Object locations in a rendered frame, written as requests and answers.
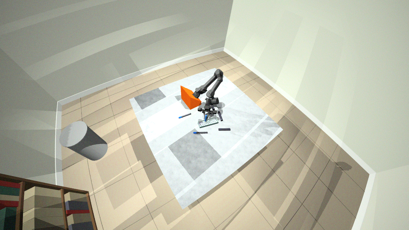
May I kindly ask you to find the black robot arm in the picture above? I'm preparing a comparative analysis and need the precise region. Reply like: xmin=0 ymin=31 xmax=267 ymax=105
xmin=192 ymin=69 xmax=223 ymax=109

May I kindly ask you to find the grey keyboard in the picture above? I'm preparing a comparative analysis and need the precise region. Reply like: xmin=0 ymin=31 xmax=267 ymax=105
xmin=198 ymin=117 xmax=218 ymax=128

